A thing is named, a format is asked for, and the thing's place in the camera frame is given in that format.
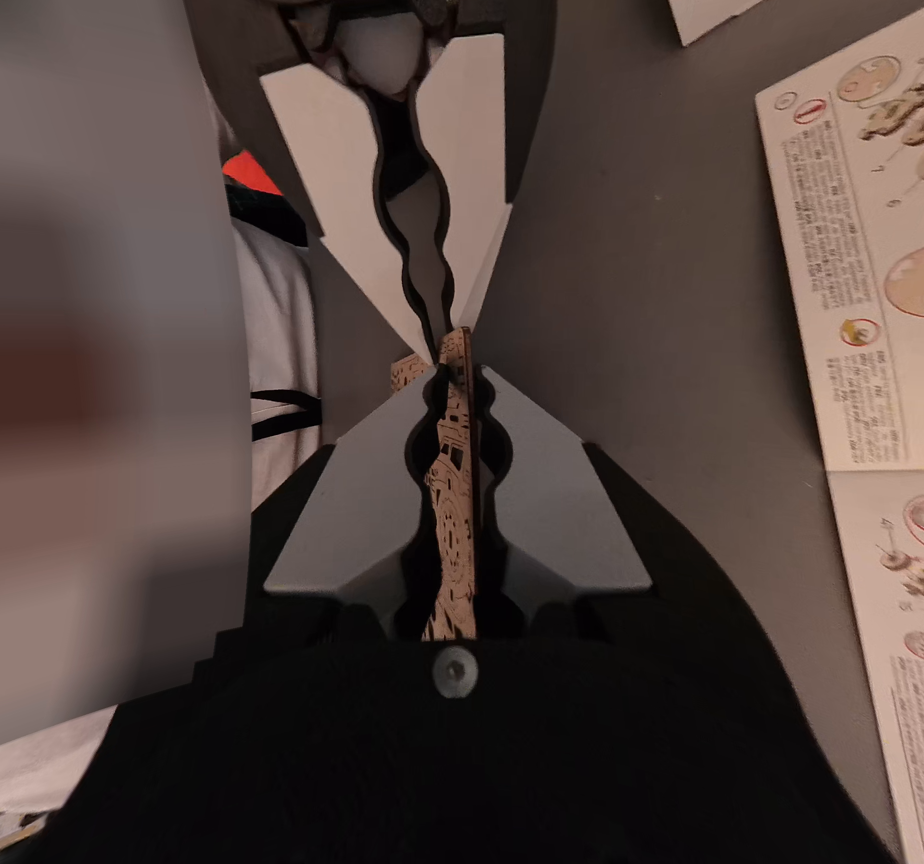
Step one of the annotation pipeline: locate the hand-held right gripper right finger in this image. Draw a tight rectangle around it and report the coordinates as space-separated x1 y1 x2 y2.
473 364 655 640

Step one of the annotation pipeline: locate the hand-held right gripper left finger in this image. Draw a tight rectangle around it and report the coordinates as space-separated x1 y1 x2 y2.
262 364 443 640

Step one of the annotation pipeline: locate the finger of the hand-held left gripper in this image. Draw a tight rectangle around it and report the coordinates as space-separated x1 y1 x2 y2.
410 32 515 365
258 61 437 363

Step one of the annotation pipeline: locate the laser-cut wooden parts sheet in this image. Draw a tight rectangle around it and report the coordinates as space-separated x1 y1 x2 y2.
390 326 483 641

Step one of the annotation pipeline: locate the dark cloth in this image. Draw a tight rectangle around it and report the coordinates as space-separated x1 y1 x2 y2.
225 181 310 247

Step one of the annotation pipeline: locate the orange card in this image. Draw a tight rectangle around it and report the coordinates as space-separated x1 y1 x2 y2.
221 148 284 198

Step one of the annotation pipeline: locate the person's white shirt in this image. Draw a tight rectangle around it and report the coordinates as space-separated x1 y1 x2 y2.
0 214 322 839

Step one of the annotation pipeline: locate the assembly instruction booklet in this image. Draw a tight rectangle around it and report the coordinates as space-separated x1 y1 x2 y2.
754 8 924 864

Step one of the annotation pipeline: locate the black strap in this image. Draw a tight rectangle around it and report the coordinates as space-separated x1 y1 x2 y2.
250 387 319 442

